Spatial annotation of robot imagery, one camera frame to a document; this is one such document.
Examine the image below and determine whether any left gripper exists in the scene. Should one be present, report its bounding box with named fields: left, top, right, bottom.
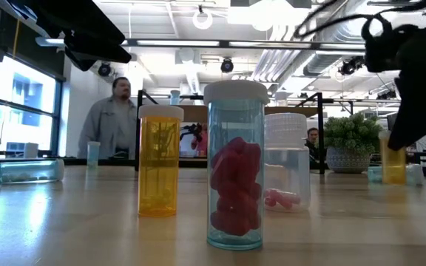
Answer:
left=31, top=0, right=132, bottom=72

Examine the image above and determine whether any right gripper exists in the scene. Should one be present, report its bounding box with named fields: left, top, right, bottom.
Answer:
left=362, top=9, right=426, bottom=151

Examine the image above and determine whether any orange pill bottle white cap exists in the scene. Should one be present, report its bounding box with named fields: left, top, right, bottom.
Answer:
left=378, top=129, right=408, bottom=185
left=138, top=104, right=185, bottom=218

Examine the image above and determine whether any teal pill bottle white cap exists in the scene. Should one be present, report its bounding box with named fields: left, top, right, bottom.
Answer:
left=367, top=163, right=425, bottom=187

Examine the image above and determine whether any small clear vial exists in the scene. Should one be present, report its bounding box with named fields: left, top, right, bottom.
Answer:
left=86, top=141, right=101, bottom=168

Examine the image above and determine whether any blue bottle with white pills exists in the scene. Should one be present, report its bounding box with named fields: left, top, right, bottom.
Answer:
left=0, top=158, right=66, bottom=185

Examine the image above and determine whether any clear bottle with pink pills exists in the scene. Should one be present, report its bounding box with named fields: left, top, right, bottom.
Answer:
left=263, top=112, right=312, bottom=214

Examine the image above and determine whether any blue bottle with red pills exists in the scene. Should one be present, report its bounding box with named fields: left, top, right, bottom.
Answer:
left=203, top=80, right=270, bottom=252

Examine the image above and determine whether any wooden shelf with black legs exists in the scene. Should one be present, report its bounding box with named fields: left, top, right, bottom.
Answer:
left=135, top=89, right=325, bottom=175

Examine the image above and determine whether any black ceiling spotlight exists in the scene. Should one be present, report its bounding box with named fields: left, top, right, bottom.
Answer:
left=97, top=61, right=112, bottom=78
left=220, top=58, right=235, bottom=74
left=338, top=55, right=365, bottom=77

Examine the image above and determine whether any green plant in grey pot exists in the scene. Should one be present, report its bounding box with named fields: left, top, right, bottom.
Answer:
left=322, top=112, right=386, bottom=174

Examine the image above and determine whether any person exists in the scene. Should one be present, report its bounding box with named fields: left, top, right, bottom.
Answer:
left=190, top=123, right=209, bottom=158
left=76, top=76, right=140, bottom=160
left=305, top=127, right=321, bottom=160

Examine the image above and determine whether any long ceiling light bar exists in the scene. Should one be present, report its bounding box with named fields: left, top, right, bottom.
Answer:
left=35, top=35, right=368, bottom=51

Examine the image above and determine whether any white box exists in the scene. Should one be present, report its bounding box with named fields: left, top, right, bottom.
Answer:
left=23, top=142, right=39, bottom=159

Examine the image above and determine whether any white ceiling ring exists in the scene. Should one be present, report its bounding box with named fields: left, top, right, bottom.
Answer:
left=192, top=9, right=214, bottom=30

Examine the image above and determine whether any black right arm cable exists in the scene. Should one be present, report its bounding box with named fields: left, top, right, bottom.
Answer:
left=293, top=0, right=426, bottom=40

